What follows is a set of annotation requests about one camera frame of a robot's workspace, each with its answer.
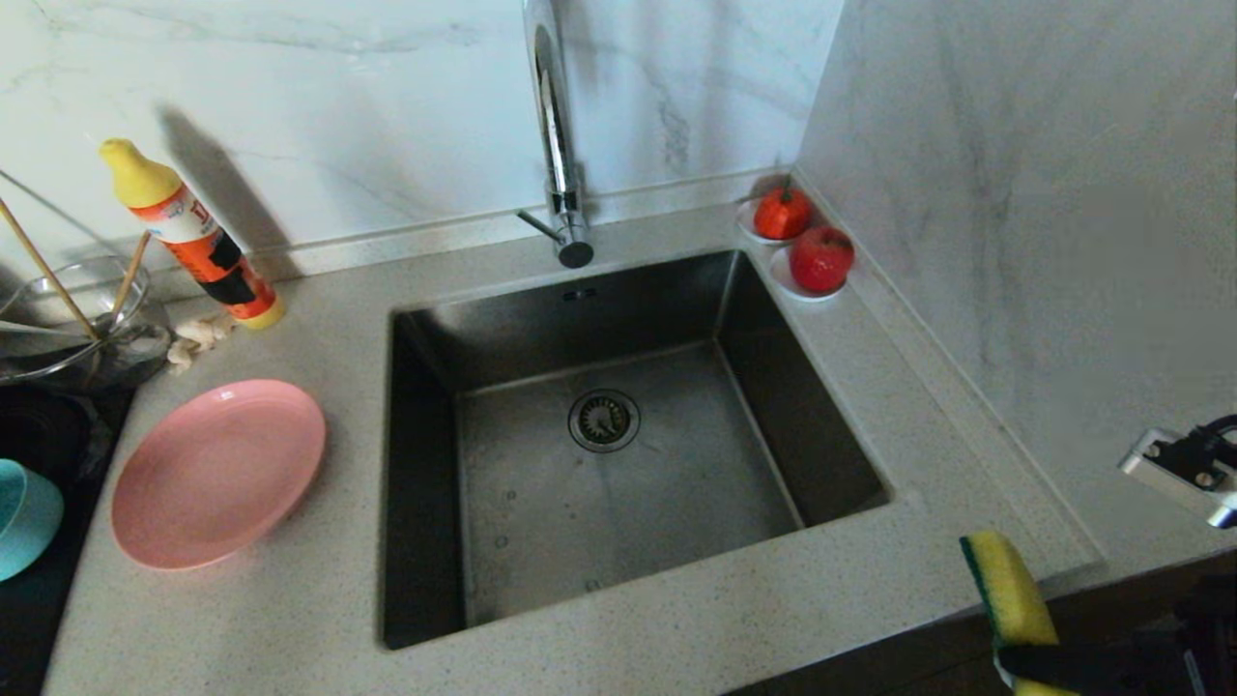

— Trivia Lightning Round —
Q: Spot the yellow sponge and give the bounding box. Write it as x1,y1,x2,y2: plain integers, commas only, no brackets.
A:
960,530,1079,696

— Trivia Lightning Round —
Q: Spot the pink round plate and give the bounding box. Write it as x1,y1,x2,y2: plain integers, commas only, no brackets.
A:
110,379,328,571

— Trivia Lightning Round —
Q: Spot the orange detergent bottle yellow cap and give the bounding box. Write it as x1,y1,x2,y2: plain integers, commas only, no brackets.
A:
99,138,286,332

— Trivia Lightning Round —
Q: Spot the wooden chopstick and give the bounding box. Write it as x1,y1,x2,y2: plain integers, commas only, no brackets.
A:
92,230,153,368
0,198,100,342

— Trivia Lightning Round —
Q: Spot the teal blue bowl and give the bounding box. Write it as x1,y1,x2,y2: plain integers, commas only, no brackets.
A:
0,459,65,583

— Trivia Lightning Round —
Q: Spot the stainless steel sink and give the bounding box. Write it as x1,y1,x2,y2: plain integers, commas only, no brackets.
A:
380,248,890,651

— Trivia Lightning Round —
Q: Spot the metal sink drain strainer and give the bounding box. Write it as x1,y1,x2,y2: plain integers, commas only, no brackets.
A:
566,389,641,453

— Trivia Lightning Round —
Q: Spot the red apple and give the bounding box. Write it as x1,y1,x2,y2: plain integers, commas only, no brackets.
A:
790,225,856,294

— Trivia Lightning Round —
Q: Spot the small white dish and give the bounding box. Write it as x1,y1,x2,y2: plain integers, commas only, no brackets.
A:
770,246,851,303
736,196,813,245

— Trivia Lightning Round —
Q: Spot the red tomato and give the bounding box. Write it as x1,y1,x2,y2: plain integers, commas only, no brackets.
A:
754,179,813,240

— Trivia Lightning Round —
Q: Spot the chrome faucet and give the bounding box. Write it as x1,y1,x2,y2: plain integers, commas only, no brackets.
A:
515,0,595,270

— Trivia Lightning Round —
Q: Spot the garlic bulb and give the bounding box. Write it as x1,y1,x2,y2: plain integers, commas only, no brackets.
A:
166,314,238,376

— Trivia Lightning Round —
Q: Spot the clear glass pot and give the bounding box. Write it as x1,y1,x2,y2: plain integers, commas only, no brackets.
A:
0,256,173,388

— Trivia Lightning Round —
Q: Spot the black induction cooktop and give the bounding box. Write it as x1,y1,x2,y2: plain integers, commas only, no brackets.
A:
0,387,134,696

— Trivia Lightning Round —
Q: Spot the silver spoon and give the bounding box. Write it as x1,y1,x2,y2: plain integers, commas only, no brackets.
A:
0,314,117,344

